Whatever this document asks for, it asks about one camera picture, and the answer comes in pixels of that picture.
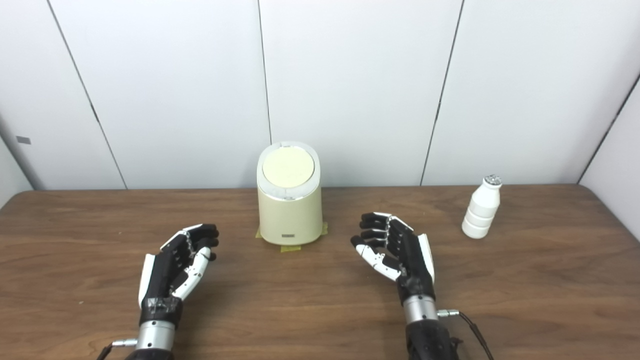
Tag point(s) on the small grey wall tag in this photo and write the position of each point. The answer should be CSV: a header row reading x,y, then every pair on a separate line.
x,y
23,140

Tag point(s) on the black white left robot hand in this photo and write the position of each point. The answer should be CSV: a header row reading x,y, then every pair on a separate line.
x,y
160,280

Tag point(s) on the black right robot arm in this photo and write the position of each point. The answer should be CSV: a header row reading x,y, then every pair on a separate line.
x,y
425,335

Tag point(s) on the cream-colored cylindrical bin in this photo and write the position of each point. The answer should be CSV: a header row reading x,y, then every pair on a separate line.
x,y
290,215

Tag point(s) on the round cream bin lid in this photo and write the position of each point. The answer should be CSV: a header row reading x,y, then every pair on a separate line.
x,y
288,167

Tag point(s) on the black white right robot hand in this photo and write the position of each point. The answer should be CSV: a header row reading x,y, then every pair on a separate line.
x,y
412,260

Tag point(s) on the small white plastic bottle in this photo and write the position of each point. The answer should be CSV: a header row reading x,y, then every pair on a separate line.
x,y
482,210

